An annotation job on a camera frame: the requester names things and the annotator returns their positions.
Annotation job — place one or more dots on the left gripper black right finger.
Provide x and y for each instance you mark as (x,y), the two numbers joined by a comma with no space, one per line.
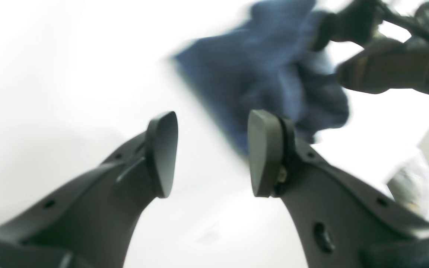
(342,222)

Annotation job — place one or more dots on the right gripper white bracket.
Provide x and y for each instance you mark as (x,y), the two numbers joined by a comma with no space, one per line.
(386,63)

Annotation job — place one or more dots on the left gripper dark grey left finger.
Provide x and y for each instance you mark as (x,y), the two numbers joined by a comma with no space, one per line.
(89,221)

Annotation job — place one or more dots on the dark blue T-shirt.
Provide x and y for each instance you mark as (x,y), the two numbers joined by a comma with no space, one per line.
(267,63)

